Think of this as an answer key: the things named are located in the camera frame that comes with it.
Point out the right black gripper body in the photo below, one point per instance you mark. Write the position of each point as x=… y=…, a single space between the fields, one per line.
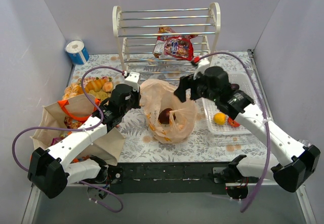
x=191 y=88

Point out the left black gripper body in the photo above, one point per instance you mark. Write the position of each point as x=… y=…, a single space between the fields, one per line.
x=136 y=98

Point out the yellow lemon toy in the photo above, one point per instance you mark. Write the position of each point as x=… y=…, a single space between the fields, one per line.
x=219 y=118

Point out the dark red beet toy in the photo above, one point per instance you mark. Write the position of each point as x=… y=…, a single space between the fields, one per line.
x=164 y=116

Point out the peach plastic grocery bag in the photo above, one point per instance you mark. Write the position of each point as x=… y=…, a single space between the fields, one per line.
x=157 y=95

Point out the red apple toy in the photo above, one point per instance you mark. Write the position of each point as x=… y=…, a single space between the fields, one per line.
x=232 y=122

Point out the canvas tote bag orange handles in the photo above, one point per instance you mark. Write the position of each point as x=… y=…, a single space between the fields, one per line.
x=65 y=114

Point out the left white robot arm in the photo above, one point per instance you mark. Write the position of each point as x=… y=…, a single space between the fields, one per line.
x=52 y=169

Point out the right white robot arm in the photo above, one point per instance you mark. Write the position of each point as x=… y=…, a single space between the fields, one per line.
x=290 y=162

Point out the purple eggplant toy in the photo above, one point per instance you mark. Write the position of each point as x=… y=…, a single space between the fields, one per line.
x=234 y=86

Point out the white plastic basket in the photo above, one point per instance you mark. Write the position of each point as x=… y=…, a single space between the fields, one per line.
x=210 y=108

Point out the floral bread tray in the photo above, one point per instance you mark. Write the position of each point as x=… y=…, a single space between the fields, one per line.
x=75 y=89

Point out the bread loaf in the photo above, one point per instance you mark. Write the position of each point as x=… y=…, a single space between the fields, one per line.
x=95 y=85

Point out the red candy bag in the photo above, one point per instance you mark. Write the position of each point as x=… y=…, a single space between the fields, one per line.
x=176 y=46

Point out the toilet paper roll blue wrap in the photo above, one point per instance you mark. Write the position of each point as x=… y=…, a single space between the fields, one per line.
x=77 y=52

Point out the white metal shelf rack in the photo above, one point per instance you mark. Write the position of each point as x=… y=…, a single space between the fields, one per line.
x=148 y=41

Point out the metal can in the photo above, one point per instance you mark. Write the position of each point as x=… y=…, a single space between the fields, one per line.
x=306 y=143

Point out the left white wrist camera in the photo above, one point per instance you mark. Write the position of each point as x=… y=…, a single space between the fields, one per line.
x=132 y=79

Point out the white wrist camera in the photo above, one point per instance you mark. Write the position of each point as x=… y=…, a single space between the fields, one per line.
x=200 y=65
x=132 y=79

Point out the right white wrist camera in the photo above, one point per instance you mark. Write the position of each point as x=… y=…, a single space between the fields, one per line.
x=200 y=65

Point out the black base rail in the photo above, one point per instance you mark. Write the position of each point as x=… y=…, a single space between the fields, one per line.
x=166 y=177

